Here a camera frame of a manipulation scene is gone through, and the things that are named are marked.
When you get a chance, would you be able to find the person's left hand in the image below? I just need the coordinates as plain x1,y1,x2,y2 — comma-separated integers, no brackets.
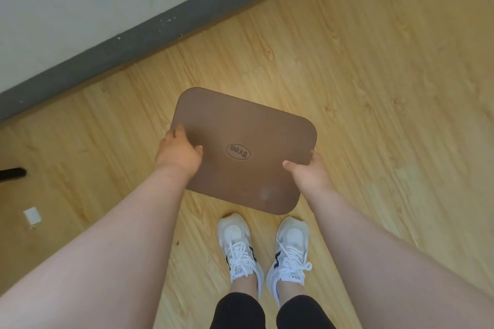
155,124,204,181

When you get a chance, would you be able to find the person's right hand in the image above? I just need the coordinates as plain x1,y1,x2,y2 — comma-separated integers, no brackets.
283,150,337,202

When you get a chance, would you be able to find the brown-lidded white box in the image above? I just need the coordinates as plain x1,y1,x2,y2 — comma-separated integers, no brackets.
171,87,318,216

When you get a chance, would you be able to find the person's right forearm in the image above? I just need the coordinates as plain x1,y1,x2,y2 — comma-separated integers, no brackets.
305,186,494,329

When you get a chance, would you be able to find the person's left forearm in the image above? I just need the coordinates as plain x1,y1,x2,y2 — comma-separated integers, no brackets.
0,167,198,329

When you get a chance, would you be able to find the person's right white shoe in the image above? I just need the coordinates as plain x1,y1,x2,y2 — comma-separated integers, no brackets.
265,216,312,308

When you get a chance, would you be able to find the person's white shoe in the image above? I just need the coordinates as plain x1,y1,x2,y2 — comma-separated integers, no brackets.
217,213,265,301
265,216,312,308

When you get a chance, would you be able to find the person's left white shoe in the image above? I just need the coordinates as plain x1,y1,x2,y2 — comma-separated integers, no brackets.
217,213,265,301

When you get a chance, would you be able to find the person's right leg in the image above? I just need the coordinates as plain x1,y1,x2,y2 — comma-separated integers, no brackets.
276,278,337,329

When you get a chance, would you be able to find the person's leg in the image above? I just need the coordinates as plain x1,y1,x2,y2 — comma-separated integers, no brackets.
210,272,267,329
276,278,337,329

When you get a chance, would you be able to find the person's left leg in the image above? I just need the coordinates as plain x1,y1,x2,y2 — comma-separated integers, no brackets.
210,272,267,329

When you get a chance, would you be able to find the small white floor scrap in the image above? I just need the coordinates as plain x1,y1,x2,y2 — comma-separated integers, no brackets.
23,207,42,228

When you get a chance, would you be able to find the black folding table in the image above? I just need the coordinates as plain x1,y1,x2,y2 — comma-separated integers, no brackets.
0,167,27,183

